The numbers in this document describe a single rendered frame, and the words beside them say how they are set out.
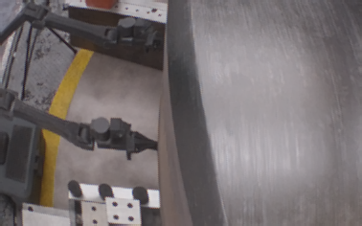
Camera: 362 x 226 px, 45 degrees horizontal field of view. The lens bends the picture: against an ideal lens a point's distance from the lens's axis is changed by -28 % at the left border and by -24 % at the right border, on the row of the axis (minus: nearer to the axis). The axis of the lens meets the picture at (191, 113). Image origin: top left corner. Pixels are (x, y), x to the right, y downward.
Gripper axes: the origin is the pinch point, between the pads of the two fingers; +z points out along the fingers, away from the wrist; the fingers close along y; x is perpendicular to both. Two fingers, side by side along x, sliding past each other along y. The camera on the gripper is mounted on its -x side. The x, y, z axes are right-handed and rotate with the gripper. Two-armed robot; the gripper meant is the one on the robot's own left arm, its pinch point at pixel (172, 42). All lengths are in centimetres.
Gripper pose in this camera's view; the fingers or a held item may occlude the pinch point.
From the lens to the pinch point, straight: 199.0
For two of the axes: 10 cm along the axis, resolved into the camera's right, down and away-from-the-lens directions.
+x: -0.5, 5.4, 8.4
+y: 1.7, -8.3, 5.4
